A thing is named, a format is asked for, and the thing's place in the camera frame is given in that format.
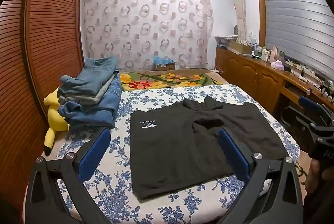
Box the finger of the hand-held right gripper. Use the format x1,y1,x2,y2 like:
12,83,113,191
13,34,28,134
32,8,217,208
299,96,334,124
281,107,324,136

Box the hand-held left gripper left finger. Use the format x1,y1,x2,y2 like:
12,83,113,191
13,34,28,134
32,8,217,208
24,127,115,224

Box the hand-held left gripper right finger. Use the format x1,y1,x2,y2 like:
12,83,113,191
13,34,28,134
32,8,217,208
217,127,304,224

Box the black pants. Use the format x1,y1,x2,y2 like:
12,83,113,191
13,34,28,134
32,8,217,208
130,95,287,200

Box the person's right forearm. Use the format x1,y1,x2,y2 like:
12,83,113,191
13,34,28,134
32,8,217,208
303,185,334,224

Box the grey folded pants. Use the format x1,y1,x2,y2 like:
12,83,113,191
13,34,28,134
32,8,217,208
58,83,110,105

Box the person's right hand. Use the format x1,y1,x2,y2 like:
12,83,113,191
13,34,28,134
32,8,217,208
305,160,326,194

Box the black desk devices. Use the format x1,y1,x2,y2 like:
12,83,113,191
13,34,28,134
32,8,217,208
318,78,334,102

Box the white power strip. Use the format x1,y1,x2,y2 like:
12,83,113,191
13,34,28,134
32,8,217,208
297,71,319,82

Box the blue denim folded jeans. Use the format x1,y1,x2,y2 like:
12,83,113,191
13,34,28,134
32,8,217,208
58,74,123,128

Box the blue floral bedsheet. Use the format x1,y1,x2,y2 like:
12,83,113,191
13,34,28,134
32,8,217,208
26,83,300,224

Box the yellow plush toy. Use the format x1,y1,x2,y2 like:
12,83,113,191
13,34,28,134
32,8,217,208
43,88,70,157

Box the wooden sideboard cabinet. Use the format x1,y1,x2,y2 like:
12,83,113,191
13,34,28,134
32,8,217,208
215,46,334,120

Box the group of toiletry bottles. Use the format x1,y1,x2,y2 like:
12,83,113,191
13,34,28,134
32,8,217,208
252,42,272,61

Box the teal folded jeans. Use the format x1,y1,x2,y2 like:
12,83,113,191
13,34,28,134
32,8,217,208
59,56,120,96

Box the open cardboard box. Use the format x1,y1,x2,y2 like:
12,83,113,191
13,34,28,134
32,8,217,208
230,40,253,55

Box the grey roller blind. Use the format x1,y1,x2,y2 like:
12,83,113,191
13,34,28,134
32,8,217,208
261,0,334,81

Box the flowered plush blanket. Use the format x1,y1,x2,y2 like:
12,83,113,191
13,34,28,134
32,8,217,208
120,70,308,184

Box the stack of papers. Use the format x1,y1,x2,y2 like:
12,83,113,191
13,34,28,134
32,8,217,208
214,35,238,47

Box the cardboard box with label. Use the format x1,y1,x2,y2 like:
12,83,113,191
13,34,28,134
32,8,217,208
156,62,176,71

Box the blue plastic bag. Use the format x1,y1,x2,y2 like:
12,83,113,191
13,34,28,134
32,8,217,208
153,55,174,64

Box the beige tied window curtain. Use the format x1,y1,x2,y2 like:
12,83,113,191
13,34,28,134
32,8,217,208
228,0,247,43

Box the brown louvred wardrobe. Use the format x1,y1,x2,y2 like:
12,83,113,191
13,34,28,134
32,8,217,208
0,0,84,214

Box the sheer circle-pattern curtain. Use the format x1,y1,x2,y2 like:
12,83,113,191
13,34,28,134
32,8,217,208
80,0,216,73

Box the black cable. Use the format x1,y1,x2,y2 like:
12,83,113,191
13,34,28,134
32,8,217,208
293,64,306,79

